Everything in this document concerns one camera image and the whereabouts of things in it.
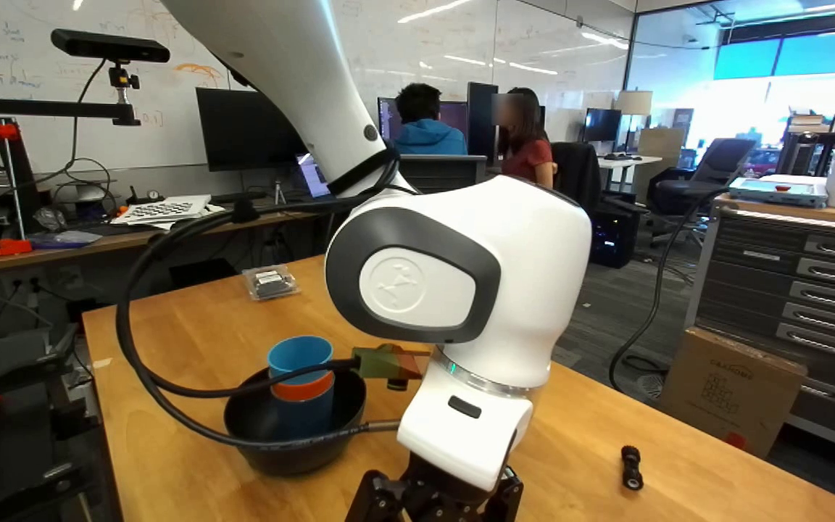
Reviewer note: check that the person in blue hoodie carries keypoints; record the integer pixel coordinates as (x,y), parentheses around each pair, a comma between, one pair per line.
(420,132)

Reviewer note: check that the clear plastic packet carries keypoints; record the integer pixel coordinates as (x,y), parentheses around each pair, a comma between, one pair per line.
(266,283)

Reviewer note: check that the grey drawer cabinet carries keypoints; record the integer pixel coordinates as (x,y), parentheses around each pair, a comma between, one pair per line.
(765,277)

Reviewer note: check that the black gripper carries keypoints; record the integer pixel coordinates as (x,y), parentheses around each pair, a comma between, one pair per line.
(427,495)

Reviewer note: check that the dark teal plastic cup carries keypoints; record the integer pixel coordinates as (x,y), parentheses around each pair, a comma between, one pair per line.
(301,419)

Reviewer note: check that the person in red shirt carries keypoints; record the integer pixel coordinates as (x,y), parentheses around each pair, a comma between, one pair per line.
(523,141)

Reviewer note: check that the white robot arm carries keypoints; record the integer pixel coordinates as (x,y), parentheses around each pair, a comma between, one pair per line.
(484,274)

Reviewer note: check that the black office chair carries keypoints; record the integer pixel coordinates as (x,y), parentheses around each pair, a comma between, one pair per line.
(675,189)

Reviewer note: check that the cardboard box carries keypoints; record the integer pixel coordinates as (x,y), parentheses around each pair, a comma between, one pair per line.
(732,390)

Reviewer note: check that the camera on black boom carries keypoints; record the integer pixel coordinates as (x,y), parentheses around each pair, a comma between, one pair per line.
(88,80)

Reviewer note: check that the black bowl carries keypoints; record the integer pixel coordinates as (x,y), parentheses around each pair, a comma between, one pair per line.
(294,440)

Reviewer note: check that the orange plastic cup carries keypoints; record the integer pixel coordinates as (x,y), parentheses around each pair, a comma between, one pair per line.
(306,392)

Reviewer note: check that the wooden side desk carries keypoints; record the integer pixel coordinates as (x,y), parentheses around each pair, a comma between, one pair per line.
(146,221)

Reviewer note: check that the light blue plastic cup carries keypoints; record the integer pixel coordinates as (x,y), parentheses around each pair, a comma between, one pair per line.
(300,357)

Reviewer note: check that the large black monitor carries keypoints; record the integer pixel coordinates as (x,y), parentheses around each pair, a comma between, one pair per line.
(245,128)

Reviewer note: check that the small black clip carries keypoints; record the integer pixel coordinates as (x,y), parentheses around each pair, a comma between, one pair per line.
(630,474)

